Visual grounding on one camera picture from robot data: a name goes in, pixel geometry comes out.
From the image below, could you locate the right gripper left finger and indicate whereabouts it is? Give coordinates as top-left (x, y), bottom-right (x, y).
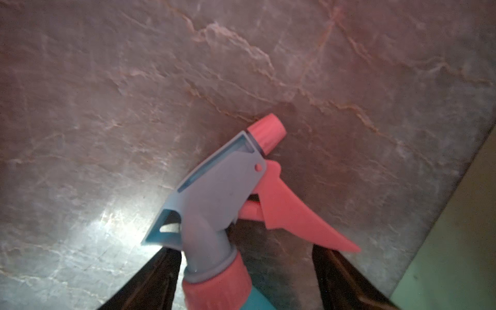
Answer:
top-left (99, 247), bottom-right (182, 310)

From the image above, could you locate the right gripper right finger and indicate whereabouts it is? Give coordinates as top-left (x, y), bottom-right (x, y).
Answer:
top-left (312, 245), bottom-right (398, 310)

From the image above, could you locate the teal pink spray bottle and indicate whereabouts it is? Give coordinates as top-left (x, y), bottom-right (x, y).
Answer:
top-left (143, 114), bottom-right (359, 309)

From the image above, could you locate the green mesh file organizer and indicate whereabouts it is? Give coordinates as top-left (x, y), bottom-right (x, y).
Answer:
top-left (391, 131), bottom-right (495, 309)

